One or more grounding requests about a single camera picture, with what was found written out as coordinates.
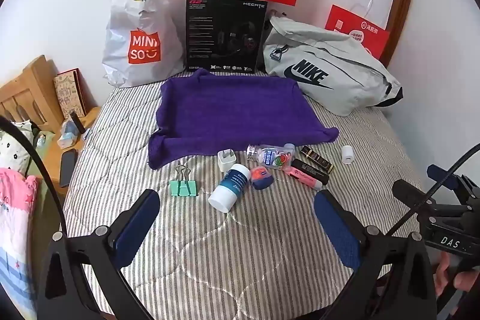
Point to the wooden nightstand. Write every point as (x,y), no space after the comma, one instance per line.
(54,162)

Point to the black slim case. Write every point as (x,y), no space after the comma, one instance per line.
(311,170)

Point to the patterned notebook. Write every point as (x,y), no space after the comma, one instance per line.
(67,91)

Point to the blue round tin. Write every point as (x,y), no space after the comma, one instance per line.
(262,179)

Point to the pink printed blanket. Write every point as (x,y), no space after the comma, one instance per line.
(15,222)

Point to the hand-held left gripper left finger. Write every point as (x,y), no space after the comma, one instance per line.
(135,226)

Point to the wooden headboard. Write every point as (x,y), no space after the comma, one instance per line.
(26,87)

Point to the striped quilt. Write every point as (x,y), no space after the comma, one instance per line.
(243,248)

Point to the black phone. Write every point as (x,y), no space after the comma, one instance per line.
(68,166)

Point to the clear plastic bottle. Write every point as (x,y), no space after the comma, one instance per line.
(270,155)

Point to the pink highlighter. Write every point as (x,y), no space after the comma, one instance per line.
(300,177)

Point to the white tape roll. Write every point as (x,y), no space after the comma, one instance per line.
(347,154)

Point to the tissue pack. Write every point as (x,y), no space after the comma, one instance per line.
(67,134)

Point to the grey waist bag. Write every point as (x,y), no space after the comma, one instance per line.
(348,54)

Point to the person's right hand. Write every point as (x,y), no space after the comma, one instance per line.
(459,277)

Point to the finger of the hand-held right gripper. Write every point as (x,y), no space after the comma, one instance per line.
(440,174)
(407,192)

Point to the green binder clip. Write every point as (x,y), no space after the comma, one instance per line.
(183,188)

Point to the black and gold box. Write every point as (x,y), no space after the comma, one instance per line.
(318,158)

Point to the white charger plug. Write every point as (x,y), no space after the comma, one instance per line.
(227,162)

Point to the white bottle blue label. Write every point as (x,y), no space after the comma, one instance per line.
(228,188)

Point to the white plastic shopping bag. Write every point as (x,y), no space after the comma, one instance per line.
(123,12)

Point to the black headphone box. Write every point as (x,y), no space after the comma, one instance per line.
(202,42)

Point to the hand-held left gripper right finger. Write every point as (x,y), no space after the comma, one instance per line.
(337,230)

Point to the purple towel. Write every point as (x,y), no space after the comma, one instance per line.
(232,110)

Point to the white floral pillow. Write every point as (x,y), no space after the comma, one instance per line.
(13,147)

